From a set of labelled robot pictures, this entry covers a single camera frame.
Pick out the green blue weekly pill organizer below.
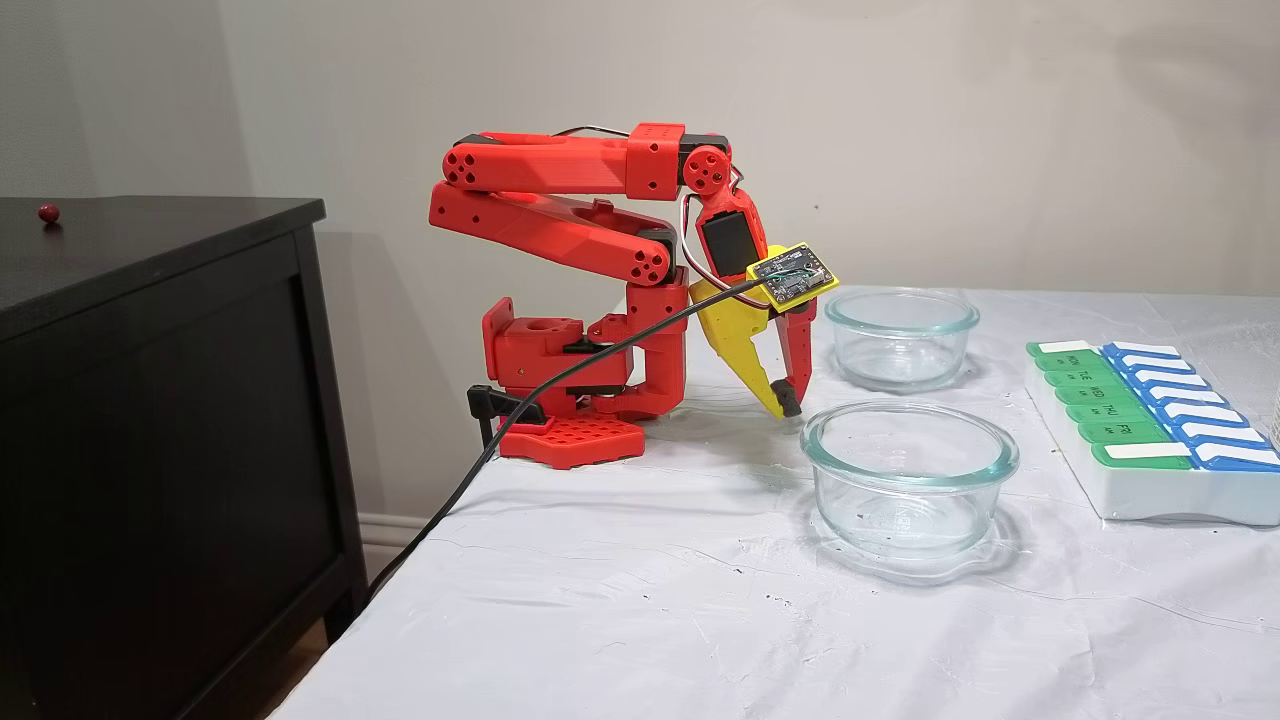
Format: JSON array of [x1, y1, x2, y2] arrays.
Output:
[[1024, 340, 1280, 528]]

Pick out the round clear glass bowl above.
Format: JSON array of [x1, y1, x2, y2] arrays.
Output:
[[800, 400, 1021, 561], [825, 288, 981, 393]]

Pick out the black table clamp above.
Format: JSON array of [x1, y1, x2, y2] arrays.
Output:
[[467, 384, 548, 463]]

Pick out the white tablecloth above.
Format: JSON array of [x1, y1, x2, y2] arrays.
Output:
[[270, 283, 1280, 720]]

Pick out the white baseboard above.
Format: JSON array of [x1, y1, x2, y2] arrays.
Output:
[[358, 512, 446, 599]]

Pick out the black wooden cabinet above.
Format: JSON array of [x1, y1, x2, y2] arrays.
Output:
[[0, 196, 371, 720]]

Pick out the white red servo wire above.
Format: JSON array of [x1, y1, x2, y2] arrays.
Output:
[[681, 188, 723, 293]]

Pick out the black camera cable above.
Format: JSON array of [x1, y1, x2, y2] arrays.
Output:
[[365, 278, 776, 601]]

